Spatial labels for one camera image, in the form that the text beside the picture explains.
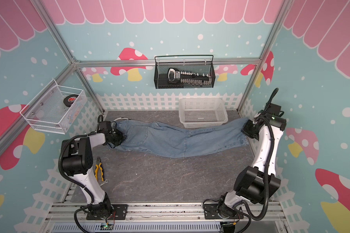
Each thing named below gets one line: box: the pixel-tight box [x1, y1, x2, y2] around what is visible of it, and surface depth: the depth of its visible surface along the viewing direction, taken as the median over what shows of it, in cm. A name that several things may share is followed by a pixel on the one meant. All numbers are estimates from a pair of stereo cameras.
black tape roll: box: [63, 94, 79, 108], surface depth 81 cm
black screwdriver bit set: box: [167, 67, 212, 87], surface depth 91 cm
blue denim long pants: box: [106, 118, 249, 158], surface depth 98 cm
